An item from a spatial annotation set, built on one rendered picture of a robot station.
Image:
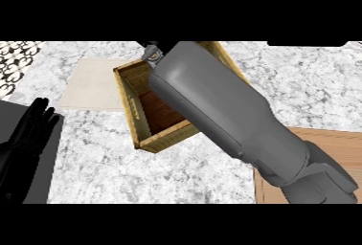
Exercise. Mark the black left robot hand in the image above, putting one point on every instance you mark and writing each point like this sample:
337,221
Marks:
25,143

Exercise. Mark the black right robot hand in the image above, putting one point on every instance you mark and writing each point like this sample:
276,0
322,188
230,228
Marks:
151,43

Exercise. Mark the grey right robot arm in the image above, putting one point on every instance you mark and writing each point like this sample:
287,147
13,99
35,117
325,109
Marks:
222,108

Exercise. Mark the wooden crate basket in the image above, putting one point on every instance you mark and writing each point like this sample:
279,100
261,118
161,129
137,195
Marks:
162,135

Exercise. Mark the brown wooden cutting board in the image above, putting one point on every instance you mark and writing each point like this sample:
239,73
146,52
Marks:
337,146

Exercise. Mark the dark grey flat panel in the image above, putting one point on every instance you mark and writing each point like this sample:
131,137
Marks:
47,178

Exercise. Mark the beige placemat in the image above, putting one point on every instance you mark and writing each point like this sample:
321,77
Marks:
93,84

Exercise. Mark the black and white lattice object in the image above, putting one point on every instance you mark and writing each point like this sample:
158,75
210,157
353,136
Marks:
13,65

